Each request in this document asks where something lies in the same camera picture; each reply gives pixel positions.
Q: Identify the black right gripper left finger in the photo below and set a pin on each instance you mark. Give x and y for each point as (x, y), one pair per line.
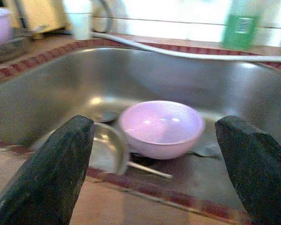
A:
(44, 178)

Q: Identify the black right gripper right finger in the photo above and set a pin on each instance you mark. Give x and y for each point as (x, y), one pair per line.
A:
(260, 178)

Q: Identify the metal fork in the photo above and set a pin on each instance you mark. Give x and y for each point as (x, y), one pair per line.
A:
(207, 151)

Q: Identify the metal chopstick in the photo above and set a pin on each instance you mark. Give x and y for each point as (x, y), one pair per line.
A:
(152, 170)

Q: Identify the stainless steel bowl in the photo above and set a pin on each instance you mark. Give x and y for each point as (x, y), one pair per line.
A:
(7, 48)

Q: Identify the stainless steel sink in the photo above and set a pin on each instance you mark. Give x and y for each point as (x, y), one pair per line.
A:
(154, 77)

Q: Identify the green liquid bottle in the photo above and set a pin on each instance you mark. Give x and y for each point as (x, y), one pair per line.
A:
(240, 30)

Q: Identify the white bottle green cap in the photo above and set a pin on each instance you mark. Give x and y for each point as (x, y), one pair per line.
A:
(80, 25)

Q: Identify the cream water ionizer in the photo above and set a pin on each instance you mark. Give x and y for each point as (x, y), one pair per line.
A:
(44, 14)

